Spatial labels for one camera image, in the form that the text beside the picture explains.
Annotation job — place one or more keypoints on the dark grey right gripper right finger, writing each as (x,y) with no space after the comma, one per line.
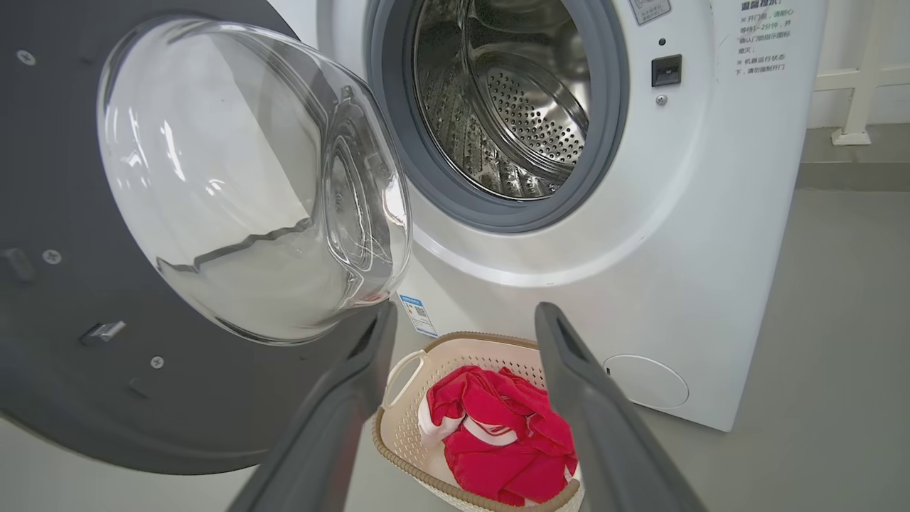
(604,441)

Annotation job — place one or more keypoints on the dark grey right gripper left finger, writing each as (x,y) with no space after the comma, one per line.
(334,434)

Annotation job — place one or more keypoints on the red cloth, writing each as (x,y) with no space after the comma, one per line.
(498,462)

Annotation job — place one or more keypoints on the grey round glass washer door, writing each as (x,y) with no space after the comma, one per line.
(64,213)

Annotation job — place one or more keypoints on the cream perforated laundry basket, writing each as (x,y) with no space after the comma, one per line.
(405,427)

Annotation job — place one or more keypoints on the white front-load washing machine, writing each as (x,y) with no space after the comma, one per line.
(697,249)

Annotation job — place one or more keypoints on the stainless steel washing machine drum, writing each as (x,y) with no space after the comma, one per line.
(512,107)

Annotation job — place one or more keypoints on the blue white energy sticker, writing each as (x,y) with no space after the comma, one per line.
(418,316)

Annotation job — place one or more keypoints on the white railing frame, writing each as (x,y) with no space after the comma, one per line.
(864,92)

